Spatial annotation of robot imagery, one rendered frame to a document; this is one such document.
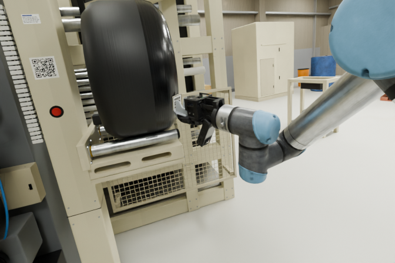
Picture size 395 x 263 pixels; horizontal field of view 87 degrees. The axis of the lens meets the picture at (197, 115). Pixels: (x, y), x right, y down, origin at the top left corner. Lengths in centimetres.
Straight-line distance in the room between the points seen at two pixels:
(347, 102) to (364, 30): 22
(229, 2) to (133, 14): 741
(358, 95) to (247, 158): 26
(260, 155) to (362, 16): 35
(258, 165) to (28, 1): 88
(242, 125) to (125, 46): 43
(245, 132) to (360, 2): 32
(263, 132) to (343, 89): 18
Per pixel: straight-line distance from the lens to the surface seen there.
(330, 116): 53
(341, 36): 32
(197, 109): 60
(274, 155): 58
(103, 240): 117
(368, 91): 49
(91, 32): 75
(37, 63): 93
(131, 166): 87
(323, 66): 700
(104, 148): 86
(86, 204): 106
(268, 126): 49
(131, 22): 76
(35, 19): 94
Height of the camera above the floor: 118
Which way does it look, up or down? 14 degrees down
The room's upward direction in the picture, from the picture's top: 6 degrees counter-clockwise
